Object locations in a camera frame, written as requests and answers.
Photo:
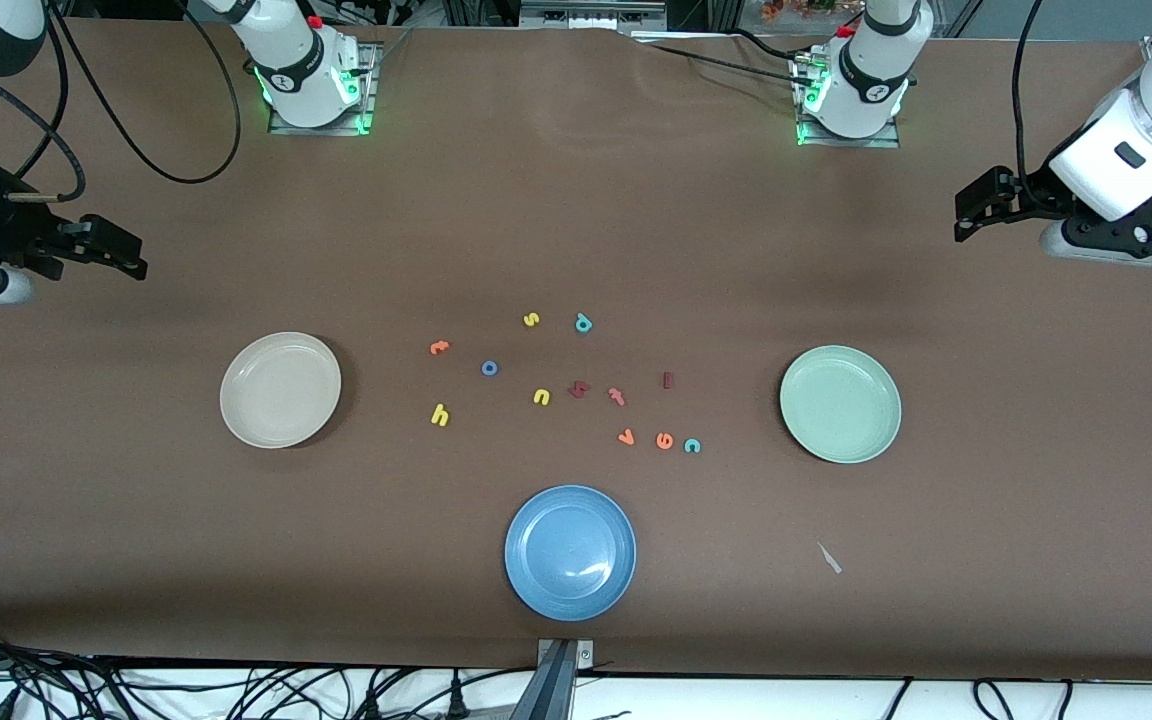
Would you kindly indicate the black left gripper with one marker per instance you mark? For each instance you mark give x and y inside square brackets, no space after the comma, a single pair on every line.
[1032,191]

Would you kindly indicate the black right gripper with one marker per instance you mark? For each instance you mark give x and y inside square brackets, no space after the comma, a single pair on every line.
[8,226]

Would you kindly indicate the yellow foam letter h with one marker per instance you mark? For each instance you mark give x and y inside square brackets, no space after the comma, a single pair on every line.
[439,417]

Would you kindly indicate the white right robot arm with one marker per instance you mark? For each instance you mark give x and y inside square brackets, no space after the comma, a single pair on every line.
[301,75]

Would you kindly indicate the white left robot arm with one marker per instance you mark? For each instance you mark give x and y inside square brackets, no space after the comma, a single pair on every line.
[861,75]

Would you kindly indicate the beige round plate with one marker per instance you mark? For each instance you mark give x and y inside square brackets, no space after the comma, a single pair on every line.
[280,390]

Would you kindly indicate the green round plate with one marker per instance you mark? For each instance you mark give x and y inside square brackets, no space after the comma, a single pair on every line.
[840,404]

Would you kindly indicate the orange dried flowers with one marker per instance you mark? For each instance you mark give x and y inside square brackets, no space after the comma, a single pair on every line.
[794,8]

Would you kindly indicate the white paper scrap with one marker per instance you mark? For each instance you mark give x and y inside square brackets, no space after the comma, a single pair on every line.
[829,558]

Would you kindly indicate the salmon foam letter f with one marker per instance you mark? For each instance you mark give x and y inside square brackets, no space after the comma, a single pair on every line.
[617,396]

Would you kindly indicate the teal foam letter d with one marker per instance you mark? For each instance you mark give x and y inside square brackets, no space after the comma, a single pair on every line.
[584,325]

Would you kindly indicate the grey metal box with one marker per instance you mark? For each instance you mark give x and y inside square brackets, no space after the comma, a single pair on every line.
[591,14]

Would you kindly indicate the dark red foam letter r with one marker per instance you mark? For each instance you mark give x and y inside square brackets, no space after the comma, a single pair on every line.
[579,390]

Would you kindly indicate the blue round plate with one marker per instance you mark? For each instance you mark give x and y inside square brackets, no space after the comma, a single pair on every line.
[570,553]

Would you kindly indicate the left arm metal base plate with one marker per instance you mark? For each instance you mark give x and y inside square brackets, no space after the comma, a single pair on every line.
[851,142]

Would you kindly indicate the metal mount bracket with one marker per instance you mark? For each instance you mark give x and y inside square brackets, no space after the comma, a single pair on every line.
[584,655]

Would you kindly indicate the black mount pole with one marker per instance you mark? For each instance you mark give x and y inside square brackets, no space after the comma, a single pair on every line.
[548,695]

